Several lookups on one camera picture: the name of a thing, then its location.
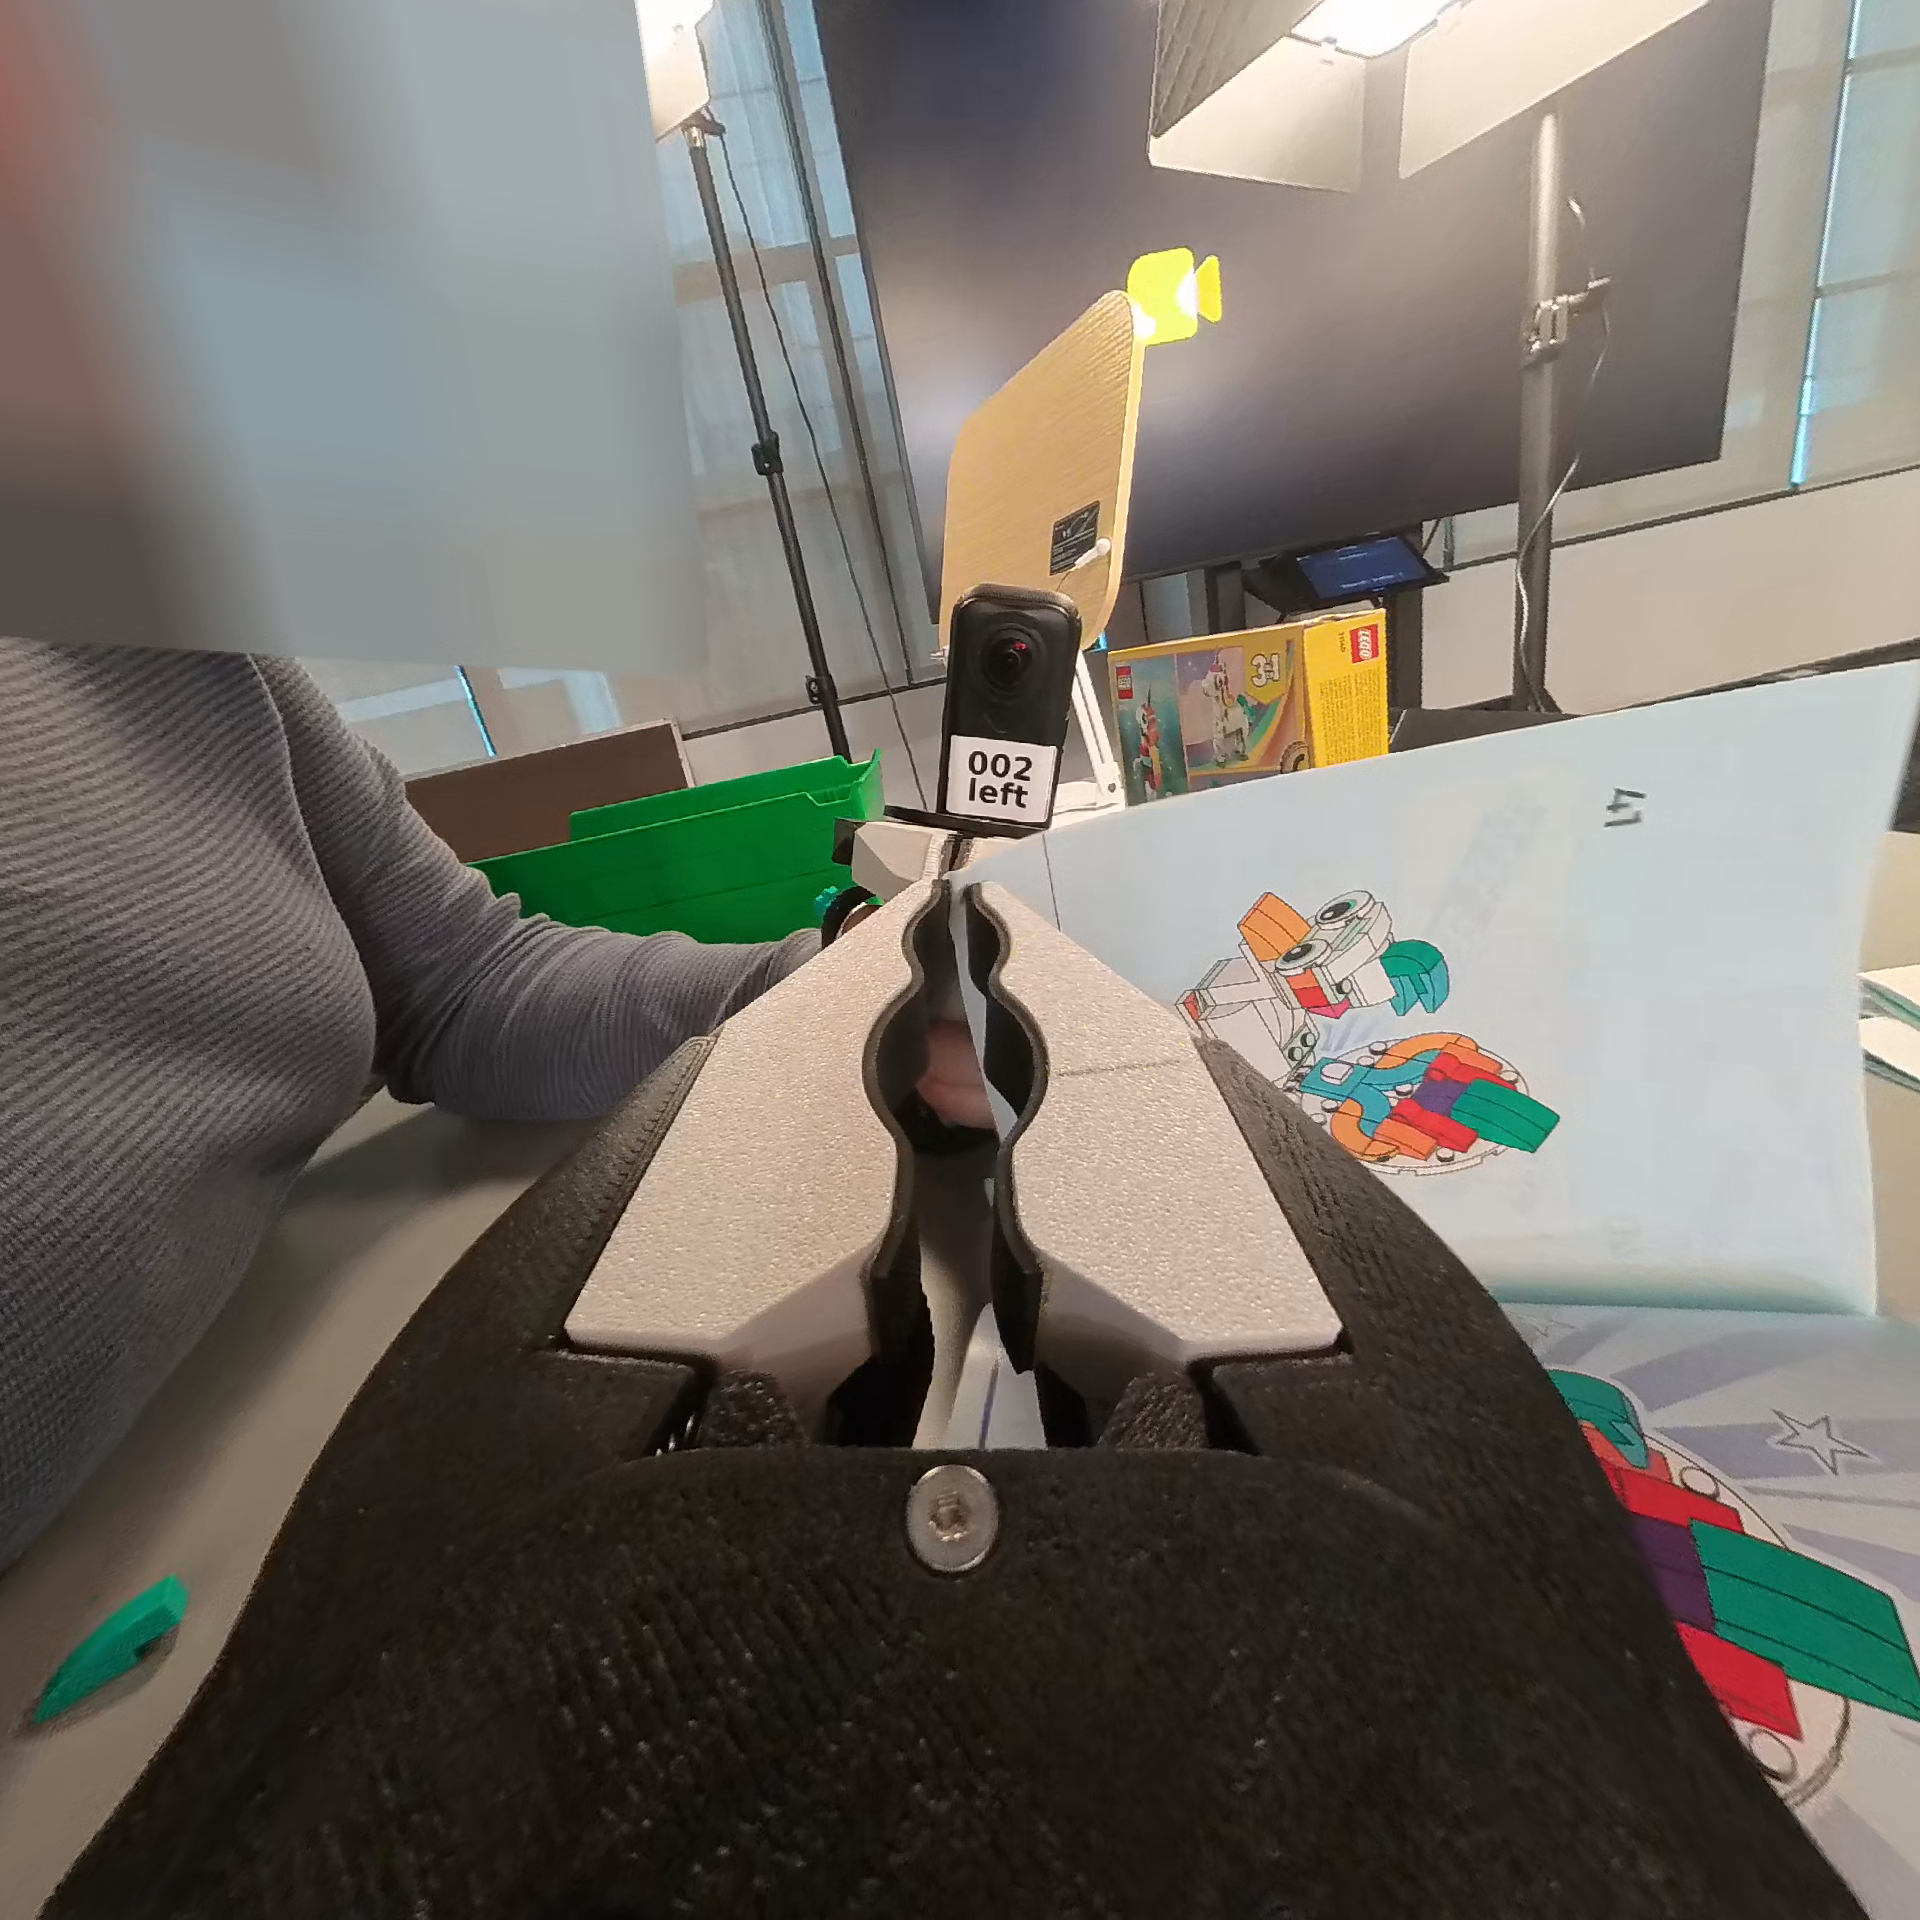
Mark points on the lego instruction booklet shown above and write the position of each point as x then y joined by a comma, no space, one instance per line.
1892,1020
1651,931

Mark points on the person's left forearm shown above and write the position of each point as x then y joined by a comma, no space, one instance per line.
599,1020

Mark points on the teal lego piece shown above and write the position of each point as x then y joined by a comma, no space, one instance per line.
112,1651

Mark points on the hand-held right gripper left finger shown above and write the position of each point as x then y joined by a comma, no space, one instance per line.
735,1184

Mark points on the black light stand pole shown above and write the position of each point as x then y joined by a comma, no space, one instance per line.
1546,452

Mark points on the brown cardboard box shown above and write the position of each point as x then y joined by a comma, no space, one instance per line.
524,780

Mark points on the person's left hand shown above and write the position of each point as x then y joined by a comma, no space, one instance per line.
948,1072

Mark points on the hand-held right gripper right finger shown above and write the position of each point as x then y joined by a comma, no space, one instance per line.
1170,1200

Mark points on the thin black light stand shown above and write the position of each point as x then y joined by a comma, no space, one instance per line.
764,436

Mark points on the person's grey sweater torso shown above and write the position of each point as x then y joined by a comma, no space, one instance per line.
148,974

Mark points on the yellow lego box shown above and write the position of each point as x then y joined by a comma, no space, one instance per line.
1243,705

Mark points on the white softbox panel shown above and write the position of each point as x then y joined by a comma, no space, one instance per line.
1275,91
681,77

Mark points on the small tablet screen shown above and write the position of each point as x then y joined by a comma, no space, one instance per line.
1364,567

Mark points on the closed lego instruction booklet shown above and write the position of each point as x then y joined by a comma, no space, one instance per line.
1892,1020

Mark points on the wooden board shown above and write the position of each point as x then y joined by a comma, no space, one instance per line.
1035,452

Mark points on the large dark screen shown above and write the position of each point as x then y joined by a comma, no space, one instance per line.
1349,331

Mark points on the yellow camera icon sticker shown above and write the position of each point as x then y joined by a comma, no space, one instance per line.
1178,293

